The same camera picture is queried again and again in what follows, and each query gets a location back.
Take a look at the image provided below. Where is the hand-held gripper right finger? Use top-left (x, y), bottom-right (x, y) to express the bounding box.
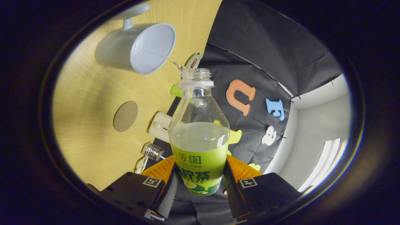
top-left (223, 155), bottom-right (302, 220)

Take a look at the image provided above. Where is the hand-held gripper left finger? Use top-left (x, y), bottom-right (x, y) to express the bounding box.
top-left (100, 155), bottom-right (180, 221)

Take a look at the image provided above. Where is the clear juice bottle green label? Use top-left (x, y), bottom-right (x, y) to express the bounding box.
top-left (168, 68), bottom-right (231, 196)

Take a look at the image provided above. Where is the round brown coaster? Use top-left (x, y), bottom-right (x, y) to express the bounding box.
top-left (113, 101), bottom-right (138, 132)

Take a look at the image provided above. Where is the white cup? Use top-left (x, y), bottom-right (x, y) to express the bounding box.
top-left (95, 4), bottom-right (177, 75)

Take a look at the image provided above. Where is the small white green bottle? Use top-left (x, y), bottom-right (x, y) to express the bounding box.
top-left (170, 84), bottom-right (183, 98)

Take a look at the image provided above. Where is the white divided dish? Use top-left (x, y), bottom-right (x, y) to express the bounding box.
top-left (135, 156), bottom-right (148, 174)

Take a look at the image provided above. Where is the white toaster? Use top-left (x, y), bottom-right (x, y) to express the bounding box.
top-left (148, 112), bottom-right (173, 143)

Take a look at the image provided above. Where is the ceiling light panel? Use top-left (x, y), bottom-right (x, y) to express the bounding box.
top-left (298, 138), bottom-right (347, 192)

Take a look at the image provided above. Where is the wooden table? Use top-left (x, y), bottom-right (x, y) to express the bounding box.
top-left (52, 0), bottom-right (223, 192)

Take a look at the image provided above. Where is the pale green plate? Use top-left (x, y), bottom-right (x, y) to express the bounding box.
top-left (185, 53), bottom-right (201, 70)

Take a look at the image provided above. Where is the metal wire utensil holder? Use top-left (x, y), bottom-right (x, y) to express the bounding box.
top-left (141, 143), bottom-right (165, 161)

